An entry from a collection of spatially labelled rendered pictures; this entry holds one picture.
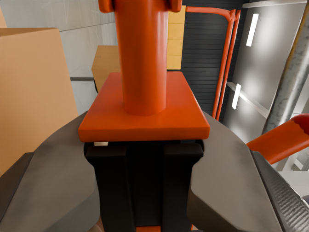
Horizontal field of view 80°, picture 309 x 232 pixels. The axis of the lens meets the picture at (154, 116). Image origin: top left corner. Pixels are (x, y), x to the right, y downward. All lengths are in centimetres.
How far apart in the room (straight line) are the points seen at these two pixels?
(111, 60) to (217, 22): 961
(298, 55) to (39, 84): 582
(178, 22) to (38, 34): 724
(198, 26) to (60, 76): 1073
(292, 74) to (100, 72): 503
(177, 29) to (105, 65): 576
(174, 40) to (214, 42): 419
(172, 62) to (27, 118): 744
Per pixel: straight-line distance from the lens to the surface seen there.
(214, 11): 803
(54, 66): 30
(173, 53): 755
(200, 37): 1105
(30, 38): 26
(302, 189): 216
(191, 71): 1128
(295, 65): 594
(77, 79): 228
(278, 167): 341
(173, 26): 745
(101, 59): 199
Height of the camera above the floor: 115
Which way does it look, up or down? 2 degrees up
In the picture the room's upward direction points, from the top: 90 degrees clockwise
